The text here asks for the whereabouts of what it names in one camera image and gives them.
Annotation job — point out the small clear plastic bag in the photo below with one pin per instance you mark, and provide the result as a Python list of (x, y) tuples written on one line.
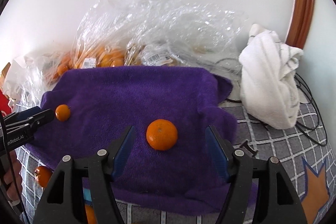
[(39, 74)]

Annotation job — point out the person's left hand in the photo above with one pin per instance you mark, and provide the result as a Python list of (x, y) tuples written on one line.
[(13, 179)]

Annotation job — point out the red paper bag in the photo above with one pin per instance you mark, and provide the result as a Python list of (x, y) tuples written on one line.
[(4, 102)]

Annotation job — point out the crumpled clear plastic bag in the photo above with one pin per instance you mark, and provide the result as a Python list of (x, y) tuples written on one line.
[(189, 29)]

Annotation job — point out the purple towel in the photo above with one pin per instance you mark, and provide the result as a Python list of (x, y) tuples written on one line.
[(136, 98)]

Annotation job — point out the white paper bag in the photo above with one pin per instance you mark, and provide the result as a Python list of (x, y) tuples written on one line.
[(13, 74)]

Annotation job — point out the large orange with stem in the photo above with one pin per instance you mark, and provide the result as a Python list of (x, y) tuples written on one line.
[(44, 176)]

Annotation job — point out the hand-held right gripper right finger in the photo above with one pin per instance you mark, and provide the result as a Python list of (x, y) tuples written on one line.
[(216, 153)]

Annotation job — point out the black clip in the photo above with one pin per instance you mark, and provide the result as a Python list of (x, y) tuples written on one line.
[(248, 148)]

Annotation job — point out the cardboard box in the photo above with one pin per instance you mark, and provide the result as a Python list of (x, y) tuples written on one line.
[(5, 68)]

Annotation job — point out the grey checkered bed sheet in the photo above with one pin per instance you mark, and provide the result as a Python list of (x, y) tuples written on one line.
[(267, 142)]

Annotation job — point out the white towel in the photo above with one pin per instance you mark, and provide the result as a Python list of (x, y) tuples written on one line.
[(267, 82)]

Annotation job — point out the brown wooden frame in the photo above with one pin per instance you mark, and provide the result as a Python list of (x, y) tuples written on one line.
[(302, 3)]

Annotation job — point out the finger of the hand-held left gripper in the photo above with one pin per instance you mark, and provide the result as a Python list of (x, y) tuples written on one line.
[(27, 112), (42, 117)]

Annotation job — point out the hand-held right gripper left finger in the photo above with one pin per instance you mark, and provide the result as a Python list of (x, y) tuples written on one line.
[(122, 154)]

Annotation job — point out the small orange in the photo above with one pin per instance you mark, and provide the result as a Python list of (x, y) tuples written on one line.
[(63, 112)]

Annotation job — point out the clear plastic bag of oranges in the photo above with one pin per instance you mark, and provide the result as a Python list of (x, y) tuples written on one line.
[(105, 56)]

